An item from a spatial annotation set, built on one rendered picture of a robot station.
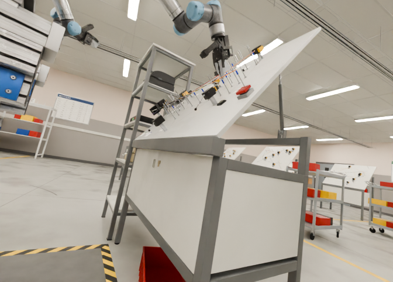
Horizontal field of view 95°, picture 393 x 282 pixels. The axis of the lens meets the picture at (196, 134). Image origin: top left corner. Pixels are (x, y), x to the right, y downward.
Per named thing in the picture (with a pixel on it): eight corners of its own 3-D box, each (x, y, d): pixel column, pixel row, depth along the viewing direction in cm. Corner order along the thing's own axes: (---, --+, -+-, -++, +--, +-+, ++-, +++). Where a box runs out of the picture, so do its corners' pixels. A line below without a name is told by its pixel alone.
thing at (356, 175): (362, 220, 512) (364, 162, 538) (319, 207, 620) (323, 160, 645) (375, 222, 540) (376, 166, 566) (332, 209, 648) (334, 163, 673)
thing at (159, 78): (147, 83, 182) (151, 65, 185) (140, 88, 201) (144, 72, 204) (173, 93, 198) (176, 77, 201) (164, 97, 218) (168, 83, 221)
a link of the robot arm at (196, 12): (182, 27, 87) (199, 29, 94) (197, 14, 79) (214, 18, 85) (179, 9, 86) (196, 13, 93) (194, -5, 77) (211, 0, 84)
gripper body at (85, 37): (84, 45, 143) (69, 34, 132) (88, 35, 144) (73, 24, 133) (90, 45, 140) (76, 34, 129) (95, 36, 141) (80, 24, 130)
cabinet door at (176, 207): (191, 274, 59) (210, 156, 65) (144, 216, 106) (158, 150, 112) (197, 273, 61) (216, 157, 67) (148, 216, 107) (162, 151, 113)
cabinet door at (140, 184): (144, 216, 106) (158, 150, 112) (126, 193, 152) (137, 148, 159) (148, 216, 107) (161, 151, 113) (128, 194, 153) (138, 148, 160)
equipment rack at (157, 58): (106, 240, 150) (153, 42, 179) (100, 216, 201) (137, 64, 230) (162, 237, 176) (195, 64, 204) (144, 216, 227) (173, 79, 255)
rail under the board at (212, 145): (210, 154, 60) (213, 135, 61) (131, 147, 160) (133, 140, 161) (223, 157, 63) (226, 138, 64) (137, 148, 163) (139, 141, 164)
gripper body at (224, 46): (234, 57, 92) (230, 32, 91) (220, 58, 89) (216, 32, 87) (225, 61, 99) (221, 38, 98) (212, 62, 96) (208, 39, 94)
